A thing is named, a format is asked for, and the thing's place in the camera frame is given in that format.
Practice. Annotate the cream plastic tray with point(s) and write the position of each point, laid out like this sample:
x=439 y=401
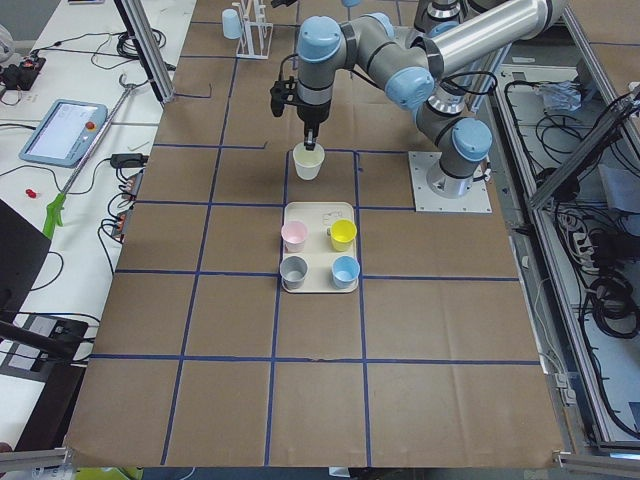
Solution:
x=318 y=252

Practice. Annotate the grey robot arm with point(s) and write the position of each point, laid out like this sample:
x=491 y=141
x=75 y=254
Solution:
x=412 y=74
x=432 y=13

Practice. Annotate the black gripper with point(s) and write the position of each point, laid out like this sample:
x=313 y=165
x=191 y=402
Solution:
x=312 y=113

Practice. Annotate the grey plastic cup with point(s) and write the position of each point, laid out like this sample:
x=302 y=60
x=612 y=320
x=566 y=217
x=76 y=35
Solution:
x=293 y=271

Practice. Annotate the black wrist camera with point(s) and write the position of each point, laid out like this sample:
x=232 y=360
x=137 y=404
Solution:
x=283 y=93

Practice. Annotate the pale green plastic cup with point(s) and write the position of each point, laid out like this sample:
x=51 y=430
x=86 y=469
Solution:
x=308 y=162

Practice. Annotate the blue teach pendant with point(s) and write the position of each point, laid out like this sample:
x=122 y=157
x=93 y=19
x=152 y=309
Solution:
x=65 y=133

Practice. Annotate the yellow plastic cup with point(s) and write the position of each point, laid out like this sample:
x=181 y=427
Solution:
x=342 y=234

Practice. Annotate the black power adapter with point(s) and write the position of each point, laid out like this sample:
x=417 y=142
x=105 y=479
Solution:
x=128 y=160

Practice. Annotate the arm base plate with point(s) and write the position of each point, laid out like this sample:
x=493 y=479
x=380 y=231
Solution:
x=435 y=192

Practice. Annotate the light blue plastic cup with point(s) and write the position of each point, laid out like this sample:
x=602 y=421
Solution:
x=231 y=24

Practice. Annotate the white wire cup rack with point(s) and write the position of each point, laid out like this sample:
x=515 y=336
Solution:
x=256 y=31

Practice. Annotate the aluminium frame post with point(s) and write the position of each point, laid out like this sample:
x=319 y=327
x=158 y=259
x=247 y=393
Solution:
x=139 y=29

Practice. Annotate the green handled reach grabber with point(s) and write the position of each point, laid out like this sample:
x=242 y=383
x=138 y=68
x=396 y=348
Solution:
x=54 y=209

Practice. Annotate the pink plastic cup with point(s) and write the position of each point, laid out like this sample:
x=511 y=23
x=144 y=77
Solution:
x=294 y=234

